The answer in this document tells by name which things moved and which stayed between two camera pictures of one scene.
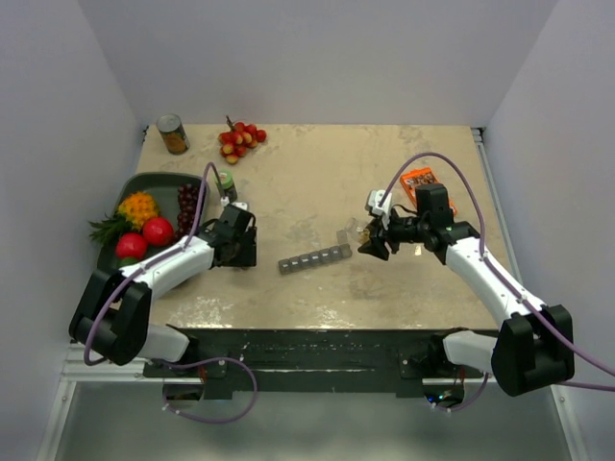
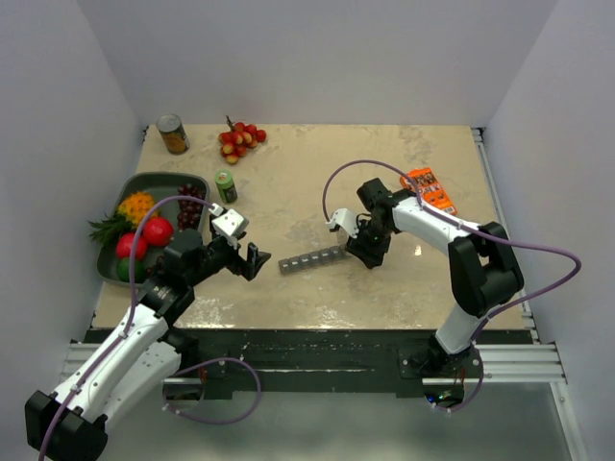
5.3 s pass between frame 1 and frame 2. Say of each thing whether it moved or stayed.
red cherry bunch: stayed
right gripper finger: moved
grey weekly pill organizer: stayed
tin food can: stayed
